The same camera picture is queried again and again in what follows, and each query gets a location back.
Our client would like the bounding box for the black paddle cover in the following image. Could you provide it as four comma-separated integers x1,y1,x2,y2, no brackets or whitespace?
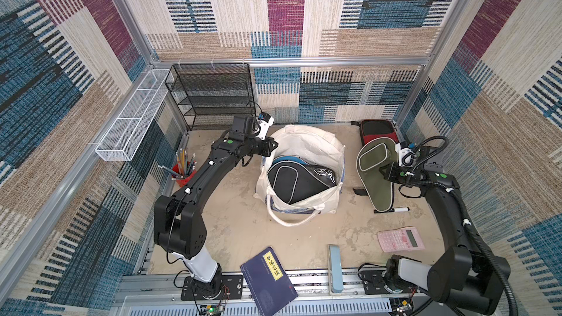
267,160,336,205

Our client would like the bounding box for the pink calculator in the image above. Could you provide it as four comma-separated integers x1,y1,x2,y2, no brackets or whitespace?
377,226,425,253

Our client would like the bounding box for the white wire mesh basket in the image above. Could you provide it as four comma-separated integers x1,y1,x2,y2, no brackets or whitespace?
95,70,169,162

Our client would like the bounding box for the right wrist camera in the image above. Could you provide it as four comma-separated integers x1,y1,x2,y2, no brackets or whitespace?
395,142,417,168

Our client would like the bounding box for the cream canvas tote bag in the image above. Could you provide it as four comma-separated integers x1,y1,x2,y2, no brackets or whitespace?
254,125,345,227

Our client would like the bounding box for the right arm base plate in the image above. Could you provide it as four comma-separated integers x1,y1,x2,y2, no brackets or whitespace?
358,269,421,296

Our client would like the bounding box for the black marker pen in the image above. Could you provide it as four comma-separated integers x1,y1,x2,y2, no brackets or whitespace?
373,207,410,214

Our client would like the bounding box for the olive green paddle cover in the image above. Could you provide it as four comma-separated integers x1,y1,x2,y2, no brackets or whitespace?
357,137,398,213

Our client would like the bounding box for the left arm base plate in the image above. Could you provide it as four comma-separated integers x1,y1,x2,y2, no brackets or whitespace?
180,274,244,301

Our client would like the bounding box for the red black mesh paddle case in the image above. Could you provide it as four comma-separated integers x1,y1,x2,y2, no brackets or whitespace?
351,119,399,146

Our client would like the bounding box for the black wire mesh shelf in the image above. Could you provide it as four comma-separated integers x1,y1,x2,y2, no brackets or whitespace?
165,63,258,131

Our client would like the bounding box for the dark blue book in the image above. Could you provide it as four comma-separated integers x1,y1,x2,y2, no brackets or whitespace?
240,247,298,316

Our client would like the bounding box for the red pencil cup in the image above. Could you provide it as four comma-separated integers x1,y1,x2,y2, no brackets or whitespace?
171,162,196,187

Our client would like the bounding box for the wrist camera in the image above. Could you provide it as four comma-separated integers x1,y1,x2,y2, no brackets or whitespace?
395,142,417,168
257,112,275,140

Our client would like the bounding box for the light blue eraser block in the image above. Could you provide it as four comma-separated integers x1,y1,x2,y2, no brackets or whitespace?
328,244,344,294

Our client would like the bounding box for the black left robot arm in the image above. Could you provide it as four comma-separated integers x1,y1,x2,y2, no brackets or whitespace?
154,133,279,295

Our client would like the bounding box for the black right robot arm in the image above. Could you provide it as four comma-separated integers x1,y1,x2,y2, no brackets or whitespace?
380,162,519,315

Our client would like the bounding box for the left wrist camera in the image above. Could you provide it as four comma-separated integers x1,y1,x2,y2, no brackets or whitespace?
257,112,275,140

